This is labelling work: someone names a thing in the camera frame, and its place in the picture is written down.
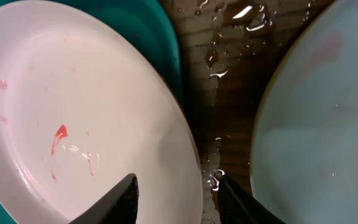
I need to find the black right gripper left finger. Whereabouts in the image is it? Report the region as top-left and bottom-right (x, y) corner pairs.
(70, 173), (139, 224)

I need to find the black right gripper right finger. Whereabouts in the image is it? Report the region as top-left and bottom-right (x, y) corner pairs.
(218, 175), (285, 224)

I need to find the white plate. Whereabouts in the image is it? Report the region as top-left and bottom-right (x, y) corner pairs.
(0, 1), (203, 223)

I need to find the teal serving tray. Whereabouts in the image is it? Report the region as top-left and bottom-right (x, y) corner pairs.
(0, 1), (180, 223)

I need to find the light blue plate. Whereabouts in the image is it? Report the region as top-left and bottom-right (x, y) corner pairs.
(250, 1), (358, 223)

